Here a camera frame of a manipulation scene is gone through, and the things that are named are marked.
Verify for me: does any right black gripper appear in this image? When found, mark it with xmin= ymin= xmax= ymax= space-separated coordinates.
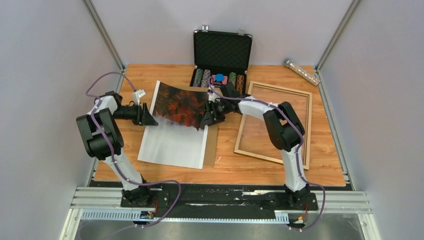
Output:
xmin=200 ymin=100 xmax=231 ymax=127

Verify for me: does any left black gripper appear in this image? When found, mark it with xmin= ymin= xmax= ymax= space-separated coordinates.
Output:
xmin=112 ymin=102 xmax=159 ymax=127

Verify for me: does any red forest photo print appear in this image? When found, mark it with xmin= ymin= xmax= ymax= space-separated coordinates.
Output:
xmin=137 ymin=81 xmax=210 ymax=169

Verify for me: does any brown cardboard backing board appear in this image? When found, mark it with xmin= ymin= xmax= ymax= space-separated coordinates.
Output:
xmin=186 ymin=87 xmax=218 ymax=169

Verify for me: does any light wooden picture frame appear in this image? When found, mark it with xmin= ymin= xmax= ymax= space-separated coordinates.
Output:
xmin=233 ymin=80 xmax=314 ymax=171

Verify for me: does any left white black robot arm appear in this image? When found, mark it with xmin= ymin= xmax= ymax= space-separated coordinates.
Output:
xmin=76 ymin=91 xmax=158 ymax=207

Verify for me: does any blue round chip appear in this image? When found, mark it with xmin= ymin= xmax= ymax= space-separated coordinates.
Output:
xmin=214 ymin=74 xmax=225 ymax=83

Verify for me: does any black poker chip case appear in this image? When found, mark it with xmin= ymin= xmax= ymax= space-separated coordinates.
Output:
xmin=190 ymin=24 xmax=253 ymax=94

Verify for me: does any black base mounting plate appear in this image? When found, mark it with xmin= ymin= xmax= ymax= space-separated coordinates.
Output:
xmin=88 ymin=181 xmax=328 ymax=220

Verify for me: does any silver glitter tube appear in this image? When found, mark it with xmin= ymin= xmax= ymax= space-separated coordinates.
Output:
xmin=283 ymin=58 xmax=321 ymax=87

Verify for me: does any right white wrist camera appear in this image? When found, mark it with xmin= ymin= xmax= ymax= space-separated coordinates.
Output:
xmin=207 ymin=91 xmax=221 ymax=102

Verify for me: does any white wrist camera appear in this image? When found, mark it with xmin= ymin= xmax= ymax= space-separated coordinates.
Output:
xmin=207 ymin=91 xmax=221 ymax=102
xmin=131 ymin=89 xmax=146 ymax=106

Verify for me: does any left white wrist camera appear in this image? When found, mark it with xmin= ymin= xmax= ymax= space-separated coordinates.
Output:
xmin=131 ymin=89 xmax=146 ymax=106

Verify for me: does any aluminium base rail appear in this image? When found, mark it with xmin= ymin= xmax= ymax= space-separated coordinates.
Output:
xmin=61 ymin=184 xmax=381 ymax=240

